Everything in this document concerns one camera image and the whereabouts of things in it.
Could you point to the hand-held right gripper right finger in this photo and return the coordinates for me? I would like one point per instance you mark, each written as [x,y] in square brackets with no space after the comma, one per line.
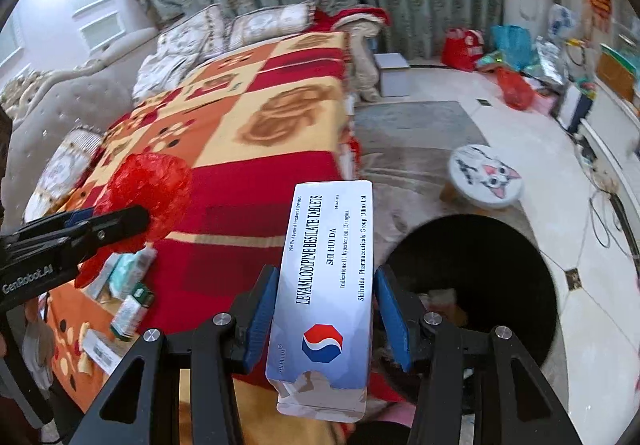
[392,320]

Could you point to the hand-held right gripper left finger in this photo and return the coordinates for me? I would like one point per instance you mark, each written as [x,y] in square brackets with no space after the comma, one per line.
[260,320]

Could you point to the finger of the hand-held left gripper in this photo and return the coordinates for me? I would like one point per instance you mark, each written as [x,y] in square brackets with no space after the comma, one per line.
[120,225]
[82,216]

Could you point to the knotted red plastic bag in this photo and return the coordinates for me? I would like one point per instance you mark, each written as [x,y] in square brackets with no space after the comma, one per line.
[150,185]

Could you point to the white medicine box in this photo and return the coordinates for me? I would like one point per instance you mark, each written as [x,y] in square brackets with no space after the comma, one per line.
[325,275]

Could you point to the black trash bin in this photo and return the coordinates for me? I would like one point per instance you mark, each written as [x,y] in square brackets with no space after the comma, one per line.
[490,265]

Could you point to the teal white small carton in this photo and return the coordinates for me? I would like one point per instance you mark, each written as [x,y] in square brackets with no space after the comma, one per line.
[127,272]

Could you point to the patterned beige pillow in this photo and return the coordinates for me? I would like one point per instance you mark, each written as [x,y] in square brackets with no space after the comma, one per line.
[65,165]
[197,32]
[270,22]

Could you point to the green medicine box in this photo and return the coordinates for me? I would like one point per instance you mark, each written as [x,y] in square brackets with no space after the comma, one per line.
[131,312]

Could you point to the pink slipper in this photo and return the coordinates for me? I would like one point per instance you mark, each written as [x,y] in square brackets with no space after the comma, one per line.
[385,412]

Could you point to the white barcode carton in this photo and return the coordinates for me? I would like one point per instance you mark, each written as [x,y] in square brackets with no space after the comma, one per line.
[100,350]

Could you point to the grey tufted sofa back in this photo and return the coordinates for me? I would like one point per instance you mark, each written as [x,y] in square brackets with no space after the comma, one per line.
[75,95]

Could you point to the printed red yellow blanket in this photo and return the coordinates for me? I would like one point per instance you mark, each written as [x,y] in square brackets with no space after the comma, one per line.
[240,185]

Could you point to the crumpled white satin cushion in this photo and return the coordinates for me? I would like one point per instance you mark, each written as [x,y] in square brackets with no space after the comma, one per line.
[160,70]

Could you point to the cat print stool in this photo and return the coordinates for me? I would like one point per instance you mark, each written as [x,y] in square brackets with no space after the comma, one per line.
[480,170]

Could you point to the grey rug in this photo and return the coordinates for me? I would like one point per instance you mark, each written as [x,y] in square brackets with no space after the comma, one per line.
[415,135]

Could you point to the grey storage box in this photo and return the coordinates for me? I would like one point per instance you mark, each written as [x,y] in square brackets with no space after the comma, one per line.
[392,75]

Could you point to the red plastic shopping bag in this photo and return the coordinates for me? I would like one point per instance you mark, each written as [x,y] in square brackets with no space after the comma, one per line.
[515,90]

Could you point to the carved white sofa armrest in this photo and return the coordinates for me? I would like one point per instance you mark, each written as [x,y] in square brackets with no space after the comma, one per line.
[365,60]

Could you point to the pink flat box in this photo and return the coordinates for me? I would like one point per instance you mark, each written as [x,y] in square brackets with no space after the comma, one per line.
[544,103]

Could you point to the iridescent gift bag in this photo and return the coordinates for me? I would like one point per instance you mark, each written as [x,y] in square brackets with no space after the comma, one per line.
[490,61]

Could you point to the red tote bag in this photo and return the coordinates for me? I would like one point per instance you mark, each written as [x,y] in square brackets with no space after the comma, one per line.
[462,50]

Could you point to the navy white bag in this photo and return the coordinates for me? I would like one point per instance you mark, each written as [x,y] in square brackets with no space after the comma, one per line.
[575,107]

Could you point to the white tv cabinet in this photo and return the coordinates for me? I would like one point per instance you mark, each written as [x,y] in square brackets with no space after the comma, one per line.
[610,135]

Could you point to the blue shopping bag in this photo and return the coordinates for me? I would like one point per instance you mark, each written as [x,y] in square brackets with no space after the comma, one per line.
[512,42]

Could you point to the silver foil bag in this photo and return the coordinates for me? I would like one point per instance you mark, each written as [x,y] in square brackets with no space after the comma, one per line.
[550,60]

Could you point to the red cloth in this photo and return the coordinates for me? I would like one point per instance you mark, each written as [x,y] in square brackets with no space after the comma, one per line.
[360,15]

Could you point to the brown box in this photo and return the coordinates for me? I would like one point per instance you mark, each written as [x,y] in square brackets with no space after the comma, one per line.
[617,70]

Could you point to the white blue-printed plastic bag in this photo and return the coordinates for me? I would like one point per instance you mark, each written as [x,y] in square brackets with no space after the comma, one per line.
[560,20]

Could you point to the red hanging decoration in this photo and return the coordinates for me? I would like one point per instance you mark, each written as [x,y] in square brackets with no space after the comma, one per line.
[600,0]

